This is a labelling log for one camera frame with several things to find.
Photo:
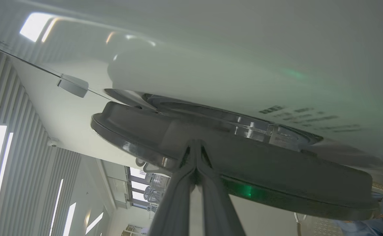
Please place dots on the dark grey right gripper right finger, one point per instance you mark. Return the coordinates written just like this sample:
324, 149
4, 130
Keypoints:
217, 203

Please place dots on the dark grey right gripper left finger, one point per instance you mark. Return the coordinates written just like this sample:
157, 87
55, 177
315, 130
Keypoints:
175, 203

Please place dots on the dark grey round washer door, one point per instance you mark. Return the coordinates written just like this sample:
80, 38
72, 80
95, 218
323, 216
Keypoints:
276, 170

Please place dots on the blue bear print garment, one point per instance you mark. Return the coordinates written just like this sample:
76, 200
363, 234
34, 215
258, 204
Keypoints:
365, 226

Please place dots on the cream perforated laundry basket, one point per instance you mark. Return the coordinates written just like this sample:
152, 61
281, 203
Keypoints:
312, 227

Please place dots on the white front-load washing machine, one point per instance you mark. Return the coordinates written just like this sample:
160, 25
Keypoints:
244, 49

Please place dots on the grey ceiling sensor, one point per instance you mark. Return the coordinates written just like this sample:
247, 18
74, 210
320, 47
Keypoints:
73, 86

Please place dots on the white security camera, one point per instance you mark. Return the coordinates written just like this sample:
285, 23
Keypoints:
52, 143

